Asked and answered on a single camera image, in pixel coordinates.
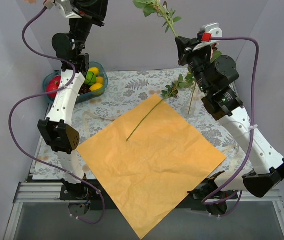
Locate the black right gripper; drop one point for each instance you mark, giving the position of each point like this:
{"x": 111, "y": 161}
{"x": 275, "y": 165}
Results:
{"x": 188, "y": 50}

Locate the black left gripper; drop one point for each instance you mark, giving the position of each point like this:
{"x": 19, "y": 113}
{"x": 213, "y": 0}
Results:
{"x": 92, "y": 18}

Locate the cream printed ribbon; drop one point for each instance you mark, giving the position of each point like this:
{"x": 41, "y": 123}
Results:
{"x": 93, "y": 123}

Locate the orange wrapping paper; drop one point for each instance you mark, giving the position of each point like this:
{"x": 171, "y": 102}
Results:
{"x": 148, "y": 160}

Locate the white rose stem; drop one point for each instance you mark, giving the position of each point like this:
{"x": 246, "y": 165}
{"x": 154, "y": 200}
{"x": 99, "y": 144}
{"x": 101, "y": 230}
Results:
{"x": 162, "y": 10}

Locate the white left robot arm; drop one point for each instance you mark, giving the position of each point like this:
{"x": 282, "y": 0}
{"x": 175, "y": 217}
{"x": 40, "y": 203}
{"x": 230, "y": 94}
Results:
{"x": 56, "y": 129}

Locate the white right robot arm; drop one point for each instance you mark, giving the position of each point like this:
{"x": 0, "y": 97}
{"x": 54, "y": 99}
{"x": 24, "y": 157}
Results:
{"x": 263, "y": 167}

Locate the clear glass vase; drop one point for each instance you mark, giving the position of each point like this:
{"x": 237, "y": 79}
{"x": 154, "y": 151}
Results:
{"x": 190, "y": 107}

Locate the yellow lemon top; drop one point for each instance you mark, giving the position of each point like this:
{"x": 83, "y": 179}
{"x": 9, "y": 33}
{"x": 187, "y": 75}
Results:
{"x": 94, "y": 70}

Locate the yellow lemon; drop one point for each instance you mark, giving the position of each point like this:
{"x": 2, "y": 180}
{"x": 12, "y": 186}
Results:
{"x": 94, "y": 70}
{"x": 96, "y": 87}

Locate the green lime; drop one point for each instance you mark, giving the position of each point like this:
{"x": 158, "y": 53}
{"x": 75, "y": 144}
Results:
{"x": 90, "y": 78}

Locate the yellow lemon front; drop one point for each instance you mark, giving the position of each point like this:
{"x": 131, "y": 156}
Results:
{"x": 96, "y": 87}

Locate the dark purple grapes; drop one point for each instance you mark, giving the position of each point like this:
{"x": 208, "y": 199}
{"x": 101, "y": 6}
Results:
{"x": 85, "y": 89}

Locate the red dragon fruit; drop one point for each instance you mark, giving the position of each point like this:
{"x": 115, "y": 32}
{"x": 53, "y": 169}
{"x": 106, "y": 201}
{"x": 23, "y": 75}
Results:
{"x": 55, "y": 78}

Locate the teal plastic fruit bowl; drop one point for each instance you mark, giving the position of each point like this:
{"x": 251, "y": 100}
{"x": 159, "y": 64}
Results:
{"x": 101, "y": 78}

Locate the red apple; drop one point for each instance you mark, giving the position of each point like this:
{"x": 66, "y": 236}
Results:
{"x": 52, "y": 86}

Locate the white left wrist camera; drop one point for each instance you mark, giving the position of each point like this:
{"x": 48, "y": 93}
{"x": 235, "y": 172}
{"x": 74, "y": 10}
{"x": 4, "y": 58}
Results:
{"x": 64, "y": 7}

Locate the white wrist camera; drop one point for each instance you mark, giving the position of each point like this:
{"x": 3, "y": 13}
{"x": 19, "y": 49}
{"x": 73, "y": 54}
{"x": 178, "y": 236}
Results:
{"x": 64, "y": 7}
{"x": 207, "y": 33}

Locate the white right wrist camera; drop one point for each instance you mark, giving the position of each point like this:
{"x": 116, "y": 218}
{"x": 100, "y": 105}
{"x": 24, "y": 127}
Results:
{"x": 207, "y": 33}

